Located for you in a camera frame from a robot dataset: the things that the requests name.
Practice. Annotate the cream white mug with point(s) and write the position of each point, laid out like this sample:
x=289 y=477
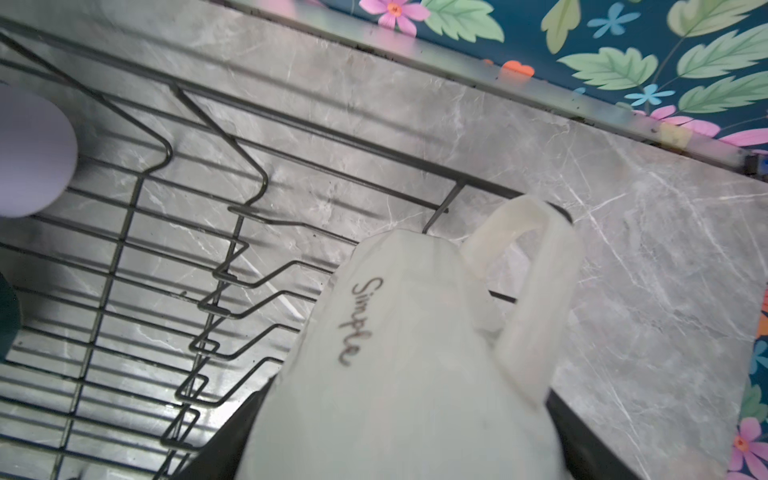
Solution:
x=428 y=360

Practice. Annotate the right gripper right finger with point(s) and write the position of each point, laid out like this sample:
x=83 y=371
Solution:
x=586 y=456

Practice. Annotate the dark green mug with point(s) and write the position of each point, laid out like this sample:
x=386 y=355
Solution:
x=10 y=317

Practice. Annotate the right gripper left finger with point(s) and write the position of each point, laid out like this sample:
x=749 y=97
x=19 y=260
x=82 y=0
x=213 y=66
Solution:
x=220 y=457

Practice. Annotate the black wire dish rack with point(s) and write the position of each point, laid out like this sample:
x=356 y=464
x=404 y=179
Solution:
x=168 y=281

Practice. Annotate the lilac plastic cup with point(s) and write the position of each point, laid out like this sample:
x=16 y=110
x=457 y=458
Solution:
x=39 y=152

